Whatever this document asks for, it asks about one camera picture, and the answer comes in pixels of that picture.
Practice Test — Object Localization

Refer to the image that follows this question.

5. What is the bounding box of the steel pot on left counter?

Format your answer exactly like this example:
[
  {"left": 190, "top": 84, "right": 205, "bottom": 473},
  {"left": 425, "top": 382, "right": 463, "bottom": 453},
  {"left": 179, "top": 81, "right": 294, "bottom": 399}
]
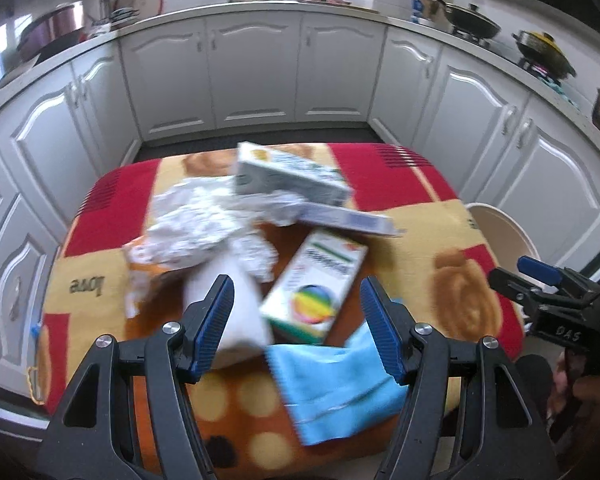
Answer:
[{"left": 16, "top": 2, "right": 87, "bottom": 62}]

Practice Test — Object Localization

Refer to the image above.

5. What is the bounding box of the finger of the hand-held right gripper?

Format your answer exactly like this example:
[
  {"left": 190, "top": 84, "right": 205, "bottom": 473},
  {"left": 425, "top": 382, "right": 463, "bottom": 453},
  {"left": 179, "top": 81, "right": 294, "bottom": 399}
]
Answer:
[
  {"left": 517, "top": 255, "right": 588, "bottom": 292},
  {"left": 488, "top": 267, "right": 547, "bottom": 312}
]

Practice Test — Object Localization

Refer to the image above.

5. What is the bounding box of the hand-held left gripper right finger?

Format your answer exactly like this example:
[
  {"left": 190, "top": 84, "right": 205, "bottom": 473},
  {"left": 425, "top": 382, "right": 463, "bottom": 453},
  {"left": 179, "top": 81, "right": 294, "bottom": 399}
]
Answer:
[{"left": 360, "top": 275, "right": 561, "bottom": 480}]

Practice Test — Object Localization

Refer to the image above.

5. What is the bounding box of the blue face mask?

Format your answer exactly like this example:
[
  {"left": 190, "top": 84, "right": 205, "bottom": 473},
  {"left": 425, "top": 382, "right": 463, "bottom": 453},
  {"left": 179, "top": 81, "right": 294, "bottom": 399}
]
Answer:
[{"left": 265, "top": 322, "right": 412, "bottom": 447}]

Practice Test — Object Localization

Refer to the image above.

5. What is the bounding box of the grey white carton box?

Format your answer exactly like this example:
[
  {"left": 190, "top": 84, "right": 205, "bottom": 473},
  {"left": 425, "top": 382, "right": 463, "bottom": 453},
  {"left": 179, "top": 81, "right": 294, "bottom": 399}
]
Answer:
[{"left": 234, "top": 142, "right": 354, "bottom": 209}]

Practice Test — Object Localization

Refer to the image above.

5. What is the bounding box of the white green plastic packet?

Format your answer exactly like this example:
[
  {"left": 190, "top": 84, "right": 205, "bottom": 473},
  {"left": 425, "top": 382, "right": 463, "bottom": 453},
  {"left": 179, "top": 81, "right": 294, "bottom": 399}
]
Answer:
[{"left": 182, "top": 255, "right": 274, "bottom": 369}]

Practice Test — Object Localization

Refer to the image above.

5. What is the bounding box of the black wok with lid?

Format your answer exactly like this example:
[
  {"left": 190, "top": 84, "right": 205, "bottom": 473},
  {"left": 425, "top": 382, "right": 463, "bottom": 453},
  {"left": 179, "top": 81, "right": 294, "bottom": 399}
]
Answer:
[{"left": 415, "top": 0, "right": 502, "bottom": 42}]

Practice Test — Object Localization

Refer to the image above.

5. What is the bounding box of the white blue box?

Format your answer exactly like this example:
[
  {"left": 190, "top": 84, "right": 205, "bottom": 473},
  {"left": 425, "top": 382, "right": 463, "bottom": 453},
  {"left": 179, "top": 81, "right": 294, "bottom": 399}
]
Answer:
[{"left": 296, "top": 202, "right": 407, "bottom": 239}]

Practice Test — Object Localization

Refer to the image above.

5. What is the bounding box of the white kitchen cabinet row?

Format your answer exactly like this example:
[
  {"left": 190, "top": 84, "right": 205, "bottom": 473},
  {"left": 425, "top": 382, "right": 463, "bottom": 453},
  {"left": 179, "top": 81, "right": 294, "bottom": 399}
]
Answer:
[{"left": 0, "top": 2, "right": 600, "bottom": 441}]

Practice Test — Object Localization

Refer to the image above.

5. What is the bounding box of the white plastic wrap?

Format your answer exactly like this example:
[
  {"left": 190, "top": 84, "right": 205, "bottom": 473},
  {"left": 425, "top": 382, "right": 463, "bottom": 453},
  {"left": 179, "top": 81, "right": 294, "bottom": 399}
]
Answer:
[{"left": 122, "top": 175, "right": 307, "bottom": 319}]

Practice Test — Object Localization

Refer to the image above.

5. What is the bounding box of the wire dish rack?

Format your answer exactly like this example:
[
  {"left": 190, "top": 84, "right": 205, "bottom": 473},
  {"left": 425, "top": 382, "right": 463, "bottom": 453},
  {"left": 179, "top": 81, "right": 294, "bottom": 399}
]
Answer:
[{"left": 99, "top": 0, "right": 167, "bottom": 30}]

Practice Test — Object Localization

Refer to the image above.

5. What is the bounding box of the person's right hand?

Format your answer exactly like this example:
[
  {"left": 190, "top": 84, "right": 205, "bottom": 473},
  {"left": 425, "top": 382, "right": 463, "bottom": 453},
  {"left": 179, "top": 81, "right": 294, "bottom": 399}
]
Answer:
[{"left": 550, "top": 351, "right": 600, "bottom": 443}]

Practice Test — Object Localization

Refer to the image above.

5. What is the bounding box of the teal cloth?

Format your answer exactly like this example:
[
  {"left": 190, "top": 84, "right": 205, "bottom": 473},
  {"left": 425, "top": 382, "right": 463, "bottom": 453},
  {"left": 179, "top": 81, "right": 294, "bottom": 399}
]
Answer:
[{"left": 542, "top": 76, "right": 582, "bottom": 108}]

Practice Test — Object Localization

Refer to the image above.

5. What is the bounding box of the rainbow print box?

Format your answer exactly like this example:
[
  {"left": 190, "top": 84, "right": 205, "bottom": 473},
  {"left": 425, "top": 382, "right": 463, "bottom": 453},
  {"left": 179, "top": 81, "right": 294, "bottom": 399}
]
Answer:
[{"left": 258, "top": 227, "right": 370, "bottom": 346}]

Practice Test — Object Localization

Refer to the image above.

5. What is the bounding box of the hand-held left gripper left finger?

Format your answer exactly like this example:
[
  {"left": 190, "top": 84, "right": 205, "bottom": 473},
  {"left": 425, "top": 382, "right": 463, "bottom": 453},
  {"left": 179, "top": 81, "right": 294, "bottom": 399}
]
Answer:
[{"left": 34, "top": 274, "right": 236, "bottom": 480}]

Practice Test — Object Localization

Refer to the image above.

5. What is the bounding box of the yellow lidded pot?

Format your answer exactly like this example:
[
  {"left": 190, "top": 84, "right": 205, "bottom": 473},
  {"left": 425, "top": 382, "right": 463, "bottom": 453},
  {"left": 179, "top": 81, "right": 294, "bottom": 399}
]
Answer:
[{"left": 512, "top": 30, "right": 578, "bottom": 79}]

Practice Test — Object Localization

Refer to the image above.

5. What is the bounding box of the beige waste bin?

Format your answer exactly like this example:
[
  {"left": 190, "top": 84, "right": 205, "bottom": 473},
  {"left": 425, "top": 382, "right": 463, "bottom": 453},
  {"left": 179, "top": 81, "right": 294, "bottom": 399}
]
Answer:
[{"left": 465, "top": 202, "right": 539, "bottom": 267}]

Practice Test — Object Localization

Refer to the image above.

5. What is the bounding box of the red orange printed blanket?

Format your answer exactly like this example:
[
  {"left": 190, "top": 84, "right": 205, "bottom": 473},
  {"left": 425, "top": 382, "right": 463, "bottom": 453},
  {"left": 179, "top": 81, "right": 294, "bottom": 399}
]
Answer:
[{"left": 30, "top": 142, "right": 526, "bottom": 478}]

